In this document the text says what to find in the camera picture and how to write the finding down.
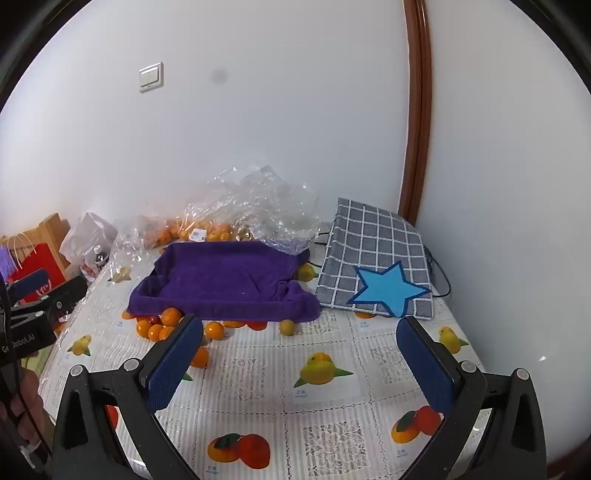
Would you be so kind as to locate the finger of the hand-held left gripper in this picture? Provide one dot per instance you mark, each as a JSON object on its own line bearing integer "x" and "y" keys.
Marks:
{"x": 69, "y": 295}
{"x": 30, "y": 285}

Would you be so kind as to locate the clear plastic bag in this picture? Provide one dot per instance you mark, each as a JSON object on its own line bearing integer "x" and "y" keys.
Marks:
{"x": 258, "y": 203}

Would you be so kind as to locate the red cherry tomato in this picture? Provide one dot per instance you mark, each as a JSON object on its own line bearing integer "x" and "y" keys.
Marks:
{"x": 153, "y": 319}

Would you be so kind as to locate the red paper bag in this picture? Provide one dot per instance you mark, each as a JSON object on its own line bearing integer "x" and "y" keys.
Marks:
{"x": 39, "y": 267}

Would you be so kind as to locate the wooden stand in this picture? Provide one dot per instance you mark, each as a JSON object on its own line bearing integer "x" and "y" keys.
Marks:
{"x": 53, "y": 230}

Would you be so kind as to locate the brown wooden door frame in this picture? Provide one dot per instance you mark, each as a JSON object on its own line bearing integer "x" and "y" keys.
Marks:
{"x": 418, "y": 92}

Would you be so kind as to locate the person's left hand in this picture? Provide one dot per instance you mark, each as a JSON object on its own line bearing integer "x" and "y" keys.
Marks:
{"x": 30, "y": 404}

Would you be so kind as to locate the purple bag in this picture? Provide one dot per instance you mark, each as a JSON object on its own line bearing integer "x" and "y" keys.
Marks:
{"x": 8, "y": 261}

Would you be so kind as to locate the pile of bagged oranges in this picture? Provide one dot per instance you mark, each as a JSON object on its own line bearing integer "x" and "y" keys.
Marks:
{"x": 217, "y": 232}

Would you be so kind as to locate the small brown round fruit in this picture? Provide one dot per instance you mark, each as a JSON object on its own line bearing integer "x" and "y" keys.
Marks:
{"x": 287, "y": 326}

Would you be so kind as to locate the white light switch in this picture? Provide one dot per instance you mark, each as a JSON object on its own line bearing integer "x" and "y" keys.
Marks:
{"x": 151, "y": 77}

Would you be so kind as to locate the crumpled clear plastic wrap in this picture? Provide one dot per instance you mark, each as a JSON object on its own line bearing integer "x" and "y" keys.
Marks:
{"x": 127, "y": 244}

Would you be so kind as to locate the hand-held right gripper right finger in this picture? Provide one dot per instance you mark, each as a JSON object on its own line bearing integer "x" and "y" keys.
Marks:
{"x": 425, "y": 360}

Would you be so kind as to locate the white plastic bag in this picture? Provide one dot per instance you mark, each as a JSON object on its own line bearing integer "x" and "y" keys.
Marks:
{"x": 87, "y": 235}

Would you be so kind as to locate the purple towel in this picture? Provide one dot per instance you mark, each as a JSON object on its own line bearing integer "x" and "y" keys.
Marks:
{"x": 221, "y": 277}

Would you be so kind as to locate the grey checked cushion blue star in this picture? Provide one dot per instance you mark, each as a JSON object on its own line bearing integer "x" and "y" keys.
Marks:
{"x": 374, "y": 249}

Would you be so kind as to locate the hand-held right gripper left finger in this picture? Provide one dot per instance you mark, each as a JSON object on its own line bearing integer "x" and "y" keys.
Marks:
{"x": 175, "y": 360}

